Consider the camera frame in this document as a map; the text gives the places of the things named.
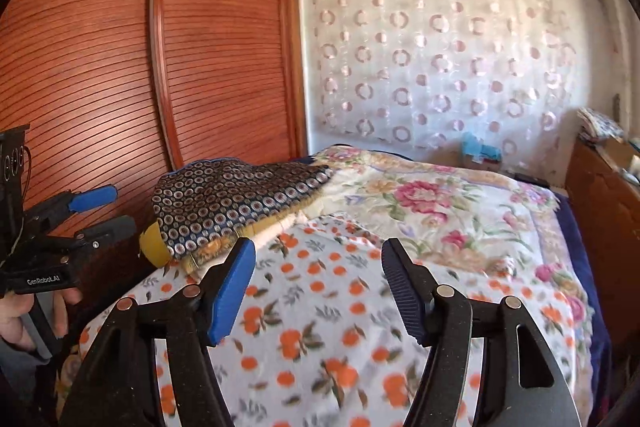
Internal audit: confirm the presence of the circle-patterned sheer curtain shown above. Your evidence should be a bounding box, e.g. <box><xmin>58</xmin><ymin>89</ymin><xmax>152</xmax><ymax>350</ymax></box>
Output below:
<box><xmin>300</xmin><ymin>0</ymin><xmax>590</xmax><ymax>180</ymax></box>

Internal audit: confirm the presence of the yellow patterned pillow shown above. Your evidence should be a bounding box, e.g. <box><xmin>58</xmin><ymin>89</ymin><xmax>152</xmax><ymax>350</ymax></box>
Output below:
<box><xmin>139</xmin><ymin>210</ymin><xmax>308</xmax><ymax>279</ymax></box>

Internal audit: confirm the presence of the person's left hand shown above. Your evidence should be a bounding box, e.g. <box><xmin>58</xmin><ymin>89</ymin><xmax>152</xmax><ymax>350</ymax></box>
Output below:
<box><xmin>0</xmin><ymin>287</ymin><xmax>84</xmax><ymax>353</ymax></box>

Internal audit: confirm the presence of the blue box by curtain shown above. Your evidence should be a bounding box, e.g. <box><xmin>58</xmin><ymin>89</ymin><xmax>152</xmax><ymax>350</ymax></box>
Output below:
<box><xmin>460</xmin><ymin>132</ymin><xmax>502</xmax><ymax>172</ymax></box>

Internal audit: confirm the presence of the navy circle-patterned garment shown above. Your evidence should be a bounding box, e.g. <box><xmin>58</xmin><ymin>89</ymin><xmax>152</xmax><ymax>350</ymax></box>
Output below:
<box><xmin>151</xmin><ymin>158</ymin><xmax>333</xmax><ymax>254</ymax></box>

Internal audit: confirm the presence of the floral blanket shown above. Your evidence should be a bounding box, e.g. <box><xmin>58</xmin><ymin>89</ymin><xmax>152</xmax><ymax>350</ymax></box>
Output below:
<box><xmin>308</xmin><ymin>145</ymin><xmax>594</xmax><ymax>421</ymax></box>

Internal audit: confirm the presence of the clutter on sideboard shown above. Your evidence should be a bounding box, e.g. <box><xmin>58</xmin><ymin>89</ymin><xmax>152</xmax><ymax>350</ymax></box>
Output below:
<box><xmin>577</xmin><ymin>107</ymin><xmax>639</xmax><ymax>187</ymax></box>

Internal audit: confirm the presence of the wooden louvered wardrobe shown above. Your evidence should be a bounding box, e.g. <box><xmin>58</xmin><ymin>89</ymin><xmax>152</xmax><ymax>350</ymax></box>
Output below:
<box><xmin>0</xmin><ymin>0</ymin><xmax>309</xmax><ymax>287</ymax></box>

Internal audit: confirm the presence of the orange-print white sheet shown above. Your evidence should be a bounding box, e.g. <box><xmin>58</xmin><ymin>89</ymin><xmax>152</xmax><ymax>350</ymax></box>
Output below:
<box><xmin>54</xmin><ymin>213</ymin><xmax>576</xmax><ymax>427</ymax></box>

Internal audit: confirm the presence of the navy blue bed cover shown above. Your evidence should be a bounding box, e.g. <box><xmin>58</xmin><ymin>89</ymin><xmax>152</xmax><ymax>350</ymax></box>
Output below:
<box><xmin>554</xmin><ymin>192</ymin><xmax>612</xmax><ymax>411</ymax></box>

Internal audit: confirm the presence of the wooden sideboard cabinet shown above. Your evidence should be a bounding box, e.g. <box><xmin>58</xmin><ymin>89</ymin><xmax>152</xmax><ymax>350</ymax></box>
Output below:
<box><xmin>565</xmin><ymin>140</ymin><xmax>639</xmax><ymax>347</ymax></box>

